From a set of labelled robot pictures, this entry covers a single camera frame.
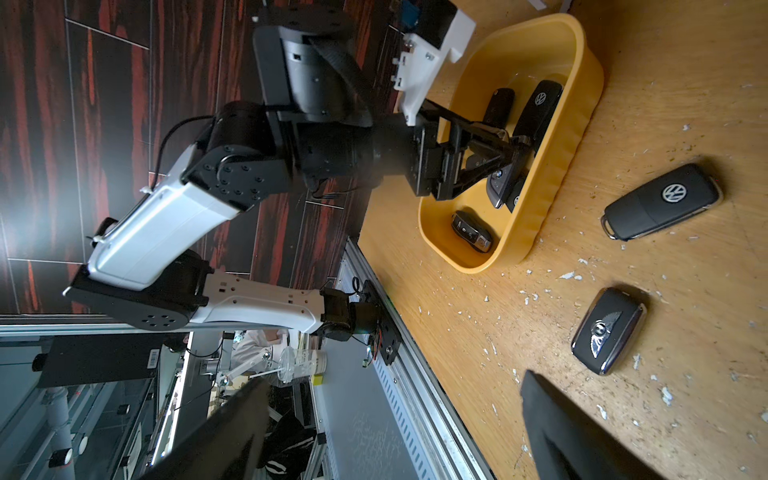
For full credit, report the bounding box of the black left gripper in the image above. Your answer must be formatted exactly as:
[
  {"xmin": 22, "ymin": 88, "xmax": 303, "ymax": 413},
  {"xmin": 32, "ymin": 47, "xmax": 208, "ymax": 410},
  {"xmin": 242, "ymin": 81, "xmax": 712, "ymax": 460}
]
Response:
[{"xmin": 406, "ymin": 100, "xmax": 531, "ymax": 201}]

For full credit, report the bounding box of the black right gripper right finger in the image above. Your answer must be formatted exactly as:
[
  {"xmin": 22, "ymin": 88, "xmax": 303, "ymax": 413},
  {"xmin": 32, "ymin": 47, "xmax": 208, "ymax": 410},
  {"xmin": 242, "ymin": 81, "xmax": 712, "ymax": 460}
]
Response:
[{"xmin": 520, "ymin": 370, "xmax": 660, "ymax": 479}]

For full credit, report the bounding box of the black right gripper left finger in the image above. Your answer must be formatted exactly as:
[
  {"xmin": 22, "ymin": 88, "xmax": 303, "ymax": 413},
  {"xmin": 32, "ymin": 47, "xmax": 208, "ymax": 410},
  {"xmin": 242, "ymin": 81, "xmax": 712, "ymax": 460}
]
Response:
[{"xmin": 143, "ymin": 380, "xmax": 270, "ymax": 480}]

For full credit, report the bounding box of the glossy black car key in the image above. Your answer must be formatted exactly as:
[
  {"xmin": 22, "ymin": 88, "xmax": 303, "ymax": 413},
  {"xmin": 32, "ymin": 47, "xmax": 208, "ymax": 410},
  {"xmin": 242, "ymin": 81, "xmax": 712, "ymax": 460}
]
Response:
[{"xmin": 451, "ymin": 210, "xmax": 493, "ymax": 253}]

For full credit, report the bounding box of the yellow storage tray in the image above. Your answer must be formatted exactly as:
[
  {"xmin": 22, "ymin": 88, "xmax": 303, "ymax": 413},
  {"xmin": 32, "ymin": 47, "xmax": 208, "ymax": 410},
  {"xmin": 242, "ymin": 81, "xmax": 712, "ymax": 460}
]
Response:
[{"xmin": 418, "ymin": 13, "xmax": 604, "ymax": 274}]

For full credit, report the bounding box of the black flip car key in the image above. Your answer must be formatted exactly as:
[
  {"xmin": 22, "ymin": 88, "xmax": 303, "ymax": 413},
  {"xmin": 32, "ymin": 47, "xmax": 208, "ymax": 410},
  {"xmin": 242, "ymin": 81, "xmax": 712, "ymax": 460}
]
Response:
[{"xmin": 600, "ymin": 163, "xmax": 723, "ymax": 242}]

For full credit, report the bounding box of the black car key with ring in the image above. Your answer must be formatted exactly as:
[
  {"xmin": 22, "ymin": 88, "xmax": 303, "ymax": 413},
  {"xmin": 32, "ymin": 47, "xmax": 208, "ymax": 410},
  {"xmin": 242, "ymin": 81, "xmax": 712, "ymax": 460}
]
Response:
[{"xmin": 486, "ymin": 165, "xmax": 528, "ymax": 212}]

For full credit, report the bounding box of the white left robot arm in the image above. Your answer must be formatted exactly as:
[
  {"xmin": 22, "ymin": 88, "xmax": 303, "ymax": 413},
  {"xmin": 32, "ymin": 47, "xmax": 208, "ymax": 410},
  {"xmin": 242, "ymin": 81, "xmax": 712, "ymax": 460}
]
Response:
[{"xmin": 64, "ymin": 1, "xmax": 534, "ymax": 341}]

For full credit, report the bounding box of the aluminium rail frame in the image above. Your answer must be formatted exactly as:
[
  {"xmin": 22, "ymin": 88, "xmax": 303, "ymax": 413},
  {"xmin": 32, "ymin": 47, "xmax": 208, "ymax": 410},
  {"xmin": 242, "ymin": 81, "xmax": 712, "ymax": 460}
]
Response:
[{"xmin": 313, "ymin": 241, "xmax": 494, "ymax": 479}]

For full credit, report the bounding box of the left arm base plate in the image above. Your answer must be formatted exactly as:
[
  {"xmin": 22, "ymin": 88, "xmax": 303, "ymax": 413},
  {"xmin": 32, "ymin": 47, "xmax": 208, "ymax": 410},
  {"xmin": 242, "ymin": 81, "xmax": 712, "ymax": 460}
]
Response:
[{"xmin": 355, "ymin": 280, "xmax": 402, "ymax": 366}]

